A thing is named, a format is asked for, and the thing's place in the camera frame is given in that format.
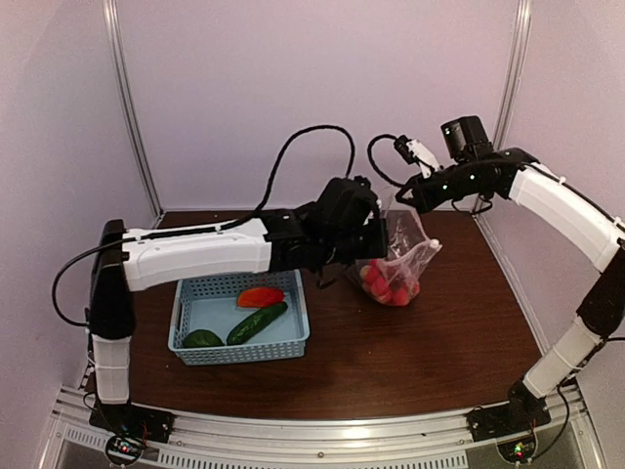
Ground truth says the green cucumber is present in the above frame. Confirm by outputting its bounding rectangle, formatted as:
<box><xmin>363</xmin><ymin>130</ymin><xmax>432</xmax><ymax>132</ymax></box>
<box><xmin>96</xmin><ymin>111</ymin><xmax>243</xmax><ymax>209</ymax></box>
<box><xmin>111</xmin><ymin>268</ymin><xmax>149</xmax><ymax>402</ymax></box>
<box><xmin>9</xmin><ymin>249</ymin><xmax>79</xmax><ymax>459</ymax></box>
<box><xmin>227</xmin><ymin>302</ymin><xmax>288</xmax><ymax>345</ymax></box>

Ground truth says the front aluminium rail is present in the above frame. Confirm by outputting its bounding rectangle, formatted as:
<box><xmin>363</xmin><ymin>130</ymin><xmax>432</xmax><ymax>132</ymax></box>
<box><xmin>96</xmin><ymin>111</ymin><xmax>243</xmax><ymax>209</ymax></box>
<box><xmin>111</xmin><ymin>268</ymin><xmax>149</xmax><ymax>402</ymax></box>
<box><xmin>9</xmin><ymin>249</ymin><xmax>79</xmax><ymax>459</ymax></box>
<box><xmin>34</xmin><ymin>385</ymin><xmax>607</xmax><ymax>468</ymax></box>

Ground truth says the clear polka dot zip bag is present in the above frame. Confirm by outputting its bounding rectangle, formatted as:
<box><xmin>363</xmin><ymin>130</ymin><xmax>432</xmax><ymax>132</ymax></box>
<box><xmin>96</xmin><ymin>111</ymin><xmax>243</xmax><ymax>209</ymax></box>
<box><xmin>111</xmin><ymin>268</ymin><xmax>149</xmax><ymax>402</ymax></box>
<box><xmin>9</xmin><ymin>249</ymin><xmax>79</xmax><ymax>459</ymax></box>
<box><xmin>347</xmin><ymin>186</ymin><xmax>442</xmax><ymax>300</ymax></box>

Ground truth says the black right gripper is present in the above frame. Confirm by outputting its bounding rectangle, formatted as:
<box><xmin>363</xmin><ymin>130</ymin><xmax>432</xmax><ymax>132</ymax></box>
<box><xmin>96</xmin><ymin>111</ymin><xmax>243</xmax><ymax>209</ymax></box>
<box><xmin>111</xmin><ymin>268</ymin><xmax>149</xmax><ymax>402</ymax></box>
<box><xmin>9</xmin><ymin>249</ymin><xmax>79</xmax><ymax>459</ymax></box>
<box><xmin>398</xmin><ymin>158</ymin><xmax>491</xmax><ymax>213</ymax></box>

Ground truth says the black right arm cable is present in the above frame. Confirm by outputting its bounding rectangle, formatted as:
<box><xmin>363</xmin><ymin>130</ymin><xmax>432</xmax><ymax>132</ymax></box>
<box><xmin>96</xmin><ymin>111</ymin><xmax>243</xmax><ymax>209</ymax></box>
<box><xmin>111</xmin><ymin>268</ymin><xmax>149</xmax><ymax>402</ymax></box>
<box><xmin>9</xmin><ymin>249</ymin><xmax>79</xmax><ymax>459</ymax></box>
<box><xmin>366</xmin><ymin>134</ymin><xmax>494</xmax><ymax>216</ymax></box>

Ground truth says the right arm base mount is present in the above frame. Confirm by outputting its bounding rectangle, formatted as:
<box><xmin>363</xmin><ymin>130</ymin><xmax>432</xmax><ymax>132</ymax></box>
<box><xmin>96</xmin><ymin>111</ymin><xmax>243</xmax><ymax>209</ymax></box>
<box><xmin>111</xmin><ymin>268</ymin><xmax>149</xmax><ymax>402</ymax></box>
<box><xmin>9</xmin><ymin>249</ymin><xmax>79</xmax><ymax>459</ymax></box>
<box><xmin>466</xmin><ymin>403</ymin><xmax>551</xmax><ymax>466</ymax></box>

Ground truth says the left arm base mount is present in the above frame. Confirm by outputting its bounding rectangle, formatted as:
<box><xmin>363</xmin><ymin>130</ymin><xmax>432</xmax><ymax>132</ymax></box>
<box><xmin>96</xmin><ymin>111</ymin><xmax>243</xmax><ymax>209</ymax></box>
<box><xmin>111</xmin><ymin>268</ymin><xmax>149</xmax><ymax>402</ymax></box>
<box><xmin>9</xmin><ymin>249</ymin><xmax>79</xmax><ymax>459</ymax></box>
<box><xmin>89</xmin><ymin>405</ymin><xmax>175</xmax><ymax>466</ymax></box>

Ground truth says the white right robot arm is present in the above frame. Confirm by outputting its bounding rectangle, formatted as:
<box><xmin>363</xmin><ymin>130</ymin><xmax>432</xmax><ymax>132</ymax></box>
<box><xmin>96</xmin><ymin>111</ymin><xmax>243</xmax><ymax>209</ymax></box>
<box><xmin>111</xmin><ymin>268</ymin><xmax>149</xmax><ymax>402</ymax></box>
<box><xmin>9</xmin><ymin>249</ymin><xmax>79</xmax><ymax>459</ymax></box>
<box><xmin>394</xmin><ymin>115</ymin><xmax>624</xmax><ymax>432</ymax></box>

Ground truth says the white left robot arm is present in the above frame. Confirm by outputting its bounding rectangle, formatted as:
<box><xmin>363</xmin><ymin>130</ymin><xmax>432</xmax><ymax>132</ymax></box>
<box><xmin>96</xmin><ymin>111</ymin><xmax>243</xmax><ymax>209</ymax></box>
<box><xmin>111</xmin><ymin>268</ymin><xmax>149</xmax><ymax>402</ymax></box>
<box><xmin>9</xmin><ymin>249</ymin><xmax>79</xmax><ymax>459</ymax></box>
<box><xmin>88</xmin><ymin>177</ymin><xmax>388</xmax><ymax>434</ymax></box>

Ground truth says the right aluminium frame post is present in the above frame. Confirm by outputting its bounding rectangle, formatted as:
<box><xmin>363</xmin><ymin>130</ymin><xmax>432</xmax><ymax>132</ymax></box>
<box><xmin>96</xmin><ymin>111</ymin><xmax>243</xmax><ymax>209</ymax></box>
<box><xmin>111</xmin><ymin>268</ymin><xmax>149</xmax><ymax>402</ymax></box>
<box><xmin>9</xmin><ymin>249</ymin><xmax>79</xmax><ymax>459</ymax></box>
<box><xmin>493</xmin><ymin>0</ymin><xmax>532</xmax><ymax>149</ymax></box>

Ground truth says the left aluminium frame post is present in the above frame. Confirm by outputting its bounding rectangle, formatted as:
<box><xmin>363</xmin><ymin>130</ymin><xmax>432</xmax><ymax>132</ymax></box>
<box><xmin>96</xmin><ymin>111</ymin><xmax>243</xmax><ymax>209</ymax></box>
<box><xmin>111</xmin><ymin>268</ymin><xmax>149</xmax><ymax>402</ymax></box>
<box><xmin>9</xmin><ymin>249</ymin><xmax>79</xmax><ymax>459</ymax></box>
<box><xmin>103</xmin><ymin>0</ymin><xmax>165</xmax><ymax>220</ymax></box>

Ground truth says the aluminium frame post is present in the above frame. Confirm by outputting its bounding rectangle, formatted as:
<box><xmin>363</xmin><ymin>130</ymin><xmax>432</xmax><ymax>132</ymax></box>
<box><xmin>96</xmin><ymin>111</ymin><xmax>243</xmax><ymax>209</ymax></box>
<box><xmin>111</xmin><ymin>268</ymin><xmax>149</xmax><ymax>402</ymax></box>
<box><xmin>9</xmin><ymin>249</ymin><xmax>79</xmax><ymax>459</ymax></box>
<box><xmin>103</xmin><ymin>0</ymin><xmax>165</xmax><ymax>220</ymax></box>
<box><xmin>493</xmin><ymin>0</ymin><xmax>532</xmax><ymax>149</ymax></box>

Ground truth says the orange red chili pepper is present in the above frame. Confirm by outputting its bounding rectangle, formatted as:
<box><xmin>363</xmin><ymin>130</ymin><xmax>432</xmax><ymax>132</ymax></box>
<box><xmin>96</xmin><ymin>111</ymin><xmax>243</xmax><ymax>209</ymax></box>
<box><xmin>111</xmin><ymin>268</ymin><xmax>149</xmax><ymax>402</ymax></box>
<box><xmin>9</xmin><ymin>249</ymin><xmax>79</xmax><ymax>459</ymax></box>
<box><xmin>236</xmin><ymin>287</ymin><xmax>285</xmax><ymax>309</ymax></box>

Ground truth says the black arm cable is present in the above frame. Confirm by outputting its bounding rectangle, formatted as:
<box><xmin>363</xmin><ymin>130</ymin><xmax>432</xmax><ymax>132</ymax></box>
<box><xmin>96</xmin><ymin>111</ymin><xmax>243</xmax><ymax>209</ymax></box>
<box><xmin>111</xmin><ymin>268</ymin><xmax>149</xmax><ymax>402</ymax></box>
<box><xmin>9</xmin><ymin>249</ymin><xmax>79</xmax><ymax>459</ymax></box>
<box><xmin>366</xmin><ymin>134</ymin><xmax>494</xmax><ymax>216</ymax></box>
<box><xmin>52</xmin><ymin>125</ymin><xmax>356</xmax><ymax>327</ymax></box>

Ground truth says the red lychee bunch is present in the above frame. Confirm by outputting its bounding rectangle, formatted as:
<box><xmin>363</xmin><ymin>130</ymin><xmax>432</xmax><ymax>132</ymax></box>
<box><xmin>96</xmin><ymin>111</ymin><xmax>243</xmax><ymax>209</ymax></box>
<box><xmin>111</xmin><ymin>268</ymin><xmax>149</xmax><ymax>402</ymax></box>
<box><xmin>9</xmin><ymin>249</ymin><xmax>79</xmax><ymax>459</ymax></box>
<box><xmin>358</xmin><ymin>259</ymin><xmax>421</xmax><ymax>307</ymax></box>

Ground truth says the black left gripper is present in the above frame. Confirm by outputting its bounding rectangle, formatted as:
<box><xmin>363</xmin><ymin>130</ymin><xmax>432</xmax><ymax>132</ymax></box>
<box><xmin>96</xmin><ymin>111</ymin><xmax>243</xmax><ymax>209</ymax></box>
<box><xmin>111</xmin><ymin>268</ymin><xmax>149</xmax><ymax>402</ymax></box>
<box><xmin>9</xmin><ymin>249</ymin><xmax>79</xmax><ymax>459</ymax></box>
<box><xmin>320</xmin><ymin>217</ymin><xmax>390</xmax><ymax>267</ymax></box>

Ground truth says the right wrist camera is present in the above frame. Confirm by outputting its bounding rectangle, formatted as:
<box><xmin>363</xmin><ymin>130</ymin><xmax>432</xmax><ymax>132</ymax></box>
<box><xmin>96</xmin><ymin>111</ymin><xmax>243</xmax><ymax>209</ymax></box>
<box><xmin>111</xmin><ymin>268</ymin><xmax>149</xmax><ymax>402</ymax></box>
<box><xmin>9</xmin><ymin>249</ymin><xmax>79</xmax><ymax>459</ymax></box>
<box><xmin>394</xmin><ymin>135</ymin><xmax>442</xmax><ymax>179</ymax></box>

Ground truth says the light blue plastic basket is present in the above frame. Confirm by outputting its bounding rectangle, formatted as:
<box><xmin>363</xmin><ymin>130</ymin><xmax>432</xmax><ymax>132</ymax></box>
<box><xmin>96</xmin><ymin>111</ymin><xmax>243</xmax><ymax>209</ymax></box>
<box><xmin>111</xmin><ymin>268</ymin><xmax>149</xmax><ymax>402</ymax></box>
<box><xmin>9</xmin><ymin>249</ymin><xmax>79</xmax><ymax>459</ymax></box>
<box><xmin>168</xmin><ymin>271</ymin><xmax>310</xmax><ymax>365</ymax></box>

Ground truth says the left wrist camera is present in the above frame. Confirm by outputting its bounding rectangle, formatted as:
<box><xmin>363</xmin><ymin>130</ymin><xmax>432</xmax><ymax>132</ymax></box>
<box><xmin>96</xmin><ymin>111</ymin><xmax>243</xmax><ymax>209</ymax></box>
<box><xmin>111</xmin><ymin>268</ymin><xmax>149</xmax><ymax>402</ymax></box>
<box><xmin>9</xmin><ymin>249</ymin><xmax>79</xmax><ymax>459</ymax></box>
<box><xmin>354</xmin><ymin>176</ymin><xmax>381</xmax><ymax>223</ymax></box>

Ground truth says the green avocado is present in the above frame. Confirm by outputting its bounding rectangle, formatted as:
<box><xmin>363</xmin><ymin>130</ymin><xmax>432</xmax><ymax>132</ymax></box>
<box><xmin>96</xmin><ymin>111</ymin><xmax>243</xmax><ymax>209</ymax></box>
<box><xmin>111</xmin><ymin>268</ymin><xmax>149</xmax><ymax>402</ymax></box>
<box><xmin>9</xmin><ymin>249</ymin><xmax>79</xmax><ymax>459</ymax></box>
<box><xmin>183</xmin><ymin>329</ymin><xmax>225</xmax><ymax>349</ymax></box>

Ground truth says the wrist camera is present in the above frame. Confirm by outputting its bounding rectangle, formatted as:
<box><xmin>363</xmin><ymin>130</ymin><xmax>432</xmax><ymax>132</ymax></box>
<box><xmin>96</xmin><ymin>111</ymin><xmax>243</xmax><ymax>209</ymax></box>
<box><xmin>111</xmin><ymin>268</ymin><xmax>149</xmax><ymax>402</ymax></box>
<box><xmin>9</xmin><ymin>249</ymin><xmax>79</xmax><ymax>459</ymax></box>
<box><xmin>354</xmin><ymin>176</ymin><xmax>381</xmax><ymax>223</ymax></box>
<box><xmin>394</xmin><ymin>135</ymin><xmax>442</xmax><ymax>179</ymax></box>

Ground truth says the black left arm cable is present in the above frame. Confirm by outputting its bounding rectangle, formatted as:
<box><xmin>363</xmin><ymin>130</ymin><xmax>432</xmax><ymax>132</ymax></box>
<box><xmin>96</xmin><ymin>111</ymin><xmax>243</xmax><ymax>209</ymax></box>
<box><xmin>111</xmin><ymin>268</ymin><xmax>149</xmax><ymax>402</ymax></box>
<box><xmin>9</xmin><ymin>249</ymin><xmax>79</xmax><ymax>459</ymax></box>
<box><xmin>52</xmin><ymin>125</ymin><xmax>356</xmax><ymax>327</ymax></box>

